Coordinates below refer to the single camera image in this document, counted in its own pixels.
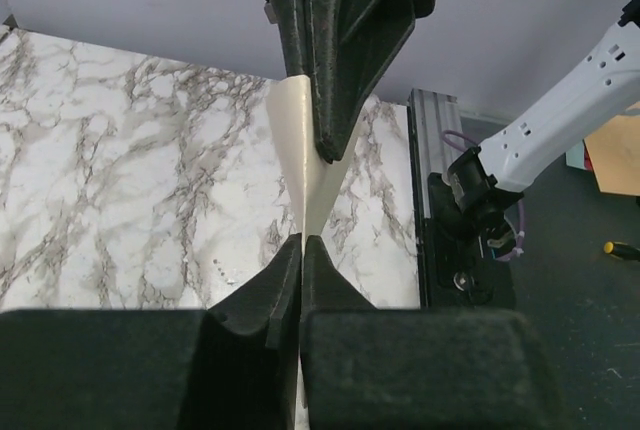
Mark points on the tan paper letter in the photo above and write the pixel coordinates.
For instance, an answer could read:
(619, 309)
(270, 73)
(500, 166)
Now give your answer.
(313, 186)

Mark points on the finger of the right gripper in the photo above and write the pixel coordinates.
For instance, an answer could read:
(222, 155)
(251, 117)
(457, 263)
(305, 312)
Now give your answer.
(290, 10)
(352, 43)

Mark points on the yellow handled tool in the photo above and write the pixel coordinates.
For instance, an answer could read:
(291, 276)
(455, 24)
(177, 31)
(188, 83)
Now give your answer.
(622, 251)

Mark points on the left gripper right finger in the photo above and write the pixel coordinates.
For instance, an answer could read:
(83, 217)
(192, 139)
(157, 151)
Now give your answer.
(370, 368)

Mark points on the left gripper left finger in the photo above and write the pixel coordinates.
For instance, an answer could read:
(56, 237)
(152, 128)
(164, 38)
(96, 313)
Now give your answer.
(231, 366)

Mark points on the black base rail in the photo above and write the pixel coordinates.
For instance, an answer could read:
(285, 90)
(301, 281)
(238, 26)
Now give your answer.
(455, 267)

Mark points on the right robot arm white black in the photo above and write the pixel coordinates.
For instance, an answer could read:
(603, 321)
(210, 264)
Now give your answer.
(489, 178)

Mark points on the aluminium extrusion frame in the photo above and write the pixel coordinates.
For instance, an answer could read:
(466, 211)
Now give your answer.
(429, 114)

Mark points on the brown cardboard sheet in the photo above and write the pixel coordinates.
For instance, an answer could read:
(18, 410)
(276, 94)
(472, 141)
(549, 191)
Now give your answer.
(614, 154)

